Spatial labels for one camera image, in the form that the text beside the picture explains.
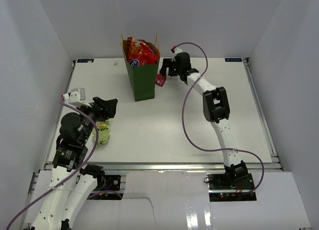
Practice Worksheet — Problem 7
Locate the blue label left corner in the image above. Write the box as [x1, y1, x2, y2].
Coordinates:
[77, 58, 94, 63]

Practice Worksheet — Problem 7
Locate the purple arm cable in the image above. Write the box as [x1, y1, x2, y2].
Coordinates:
[4, 99, 100, 230]
[171, 42, 265, 193]

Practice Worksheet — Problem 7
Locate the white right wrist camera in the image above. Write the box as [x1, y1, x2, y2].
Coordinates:
[171, 46, 183, 56]

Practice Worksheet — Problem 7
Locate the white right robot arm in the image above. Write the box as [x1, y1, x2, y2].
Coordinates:
[156, 48, 248, 190]

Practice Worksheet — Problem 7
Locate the aluminium front rail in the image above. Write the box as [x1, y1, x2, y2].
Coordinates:
[43, 162, 284, 171]

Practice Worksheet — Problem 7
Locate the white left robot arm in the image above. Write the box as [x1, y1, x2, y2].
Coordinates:
[29, 97, 118, 230]

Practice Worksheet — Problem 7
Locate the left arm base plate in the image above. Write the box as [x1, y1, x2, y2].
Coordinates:
[94, 175, 121, 191]

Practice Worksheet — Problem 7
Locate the blue label corner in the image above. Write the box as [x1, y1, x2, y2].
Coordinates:
[224, 58, 242, 62]
[77, 58, 94, 63]

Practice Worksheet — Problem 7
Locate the blue label right corner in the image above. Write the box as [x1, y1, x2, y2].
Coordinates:
[224, 58, 242, 62]

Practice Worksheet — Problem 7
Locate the large red candy bag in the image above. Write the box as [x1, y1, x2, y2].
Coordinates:
[127, 37, 160, 67]

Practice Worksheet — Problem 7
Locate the brown and green paper bag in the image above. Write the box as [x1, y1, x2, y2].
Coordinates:
[121, 35, 159, 102]

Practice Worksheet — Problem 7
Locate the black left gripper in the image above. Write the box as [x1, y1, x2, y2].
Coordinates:
[76, 96, 118, 143]

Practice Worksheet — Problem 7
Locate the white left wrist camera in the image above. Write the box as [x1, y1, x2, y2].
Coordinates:
[61, 88, 91, 108]

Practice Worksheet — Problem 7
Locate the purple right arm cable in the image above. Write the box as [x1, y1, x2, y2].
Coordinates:
[171, 42, 265, 193]

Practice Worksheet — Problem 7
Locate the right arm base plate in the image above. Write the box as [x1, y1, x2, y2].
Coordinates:
[203, 174, 257, 202]

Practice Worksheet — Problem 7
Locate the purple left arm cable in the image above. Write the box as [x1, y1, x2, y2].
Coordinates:
[4, 99, 100, 230]

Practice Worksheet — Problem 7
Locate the small pink snack packet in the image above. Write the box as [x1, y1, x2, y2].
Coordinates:
[156, 73, 166, 87]

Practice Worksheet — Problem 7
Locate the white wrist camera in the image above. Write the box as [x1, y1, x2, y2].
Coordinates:
[171, 46, 183, 56]
[61, 88, 91, 108]

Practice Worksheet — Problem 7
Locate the green snack packet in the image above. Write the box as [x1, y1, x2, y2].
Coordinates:
[96, 119, 111, 147]

